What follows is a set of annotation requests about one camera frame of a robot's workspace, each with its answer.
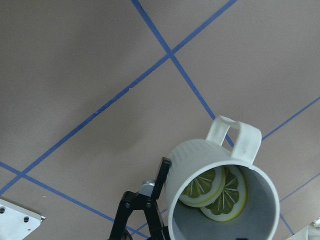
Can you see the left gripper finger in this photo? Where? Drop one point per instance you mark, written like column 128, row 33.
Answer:
column 157, row 229

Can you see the white ribbed HOME mug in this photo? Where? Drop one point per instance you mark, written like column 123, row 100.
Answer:
column 228, row 142

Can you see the brown paper table cover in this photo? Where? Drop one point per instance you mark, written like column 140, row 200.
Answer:
column 93, row 93

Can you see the white camera mast base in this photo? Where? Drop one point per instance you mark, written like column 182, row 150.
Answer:
column 16, row 222

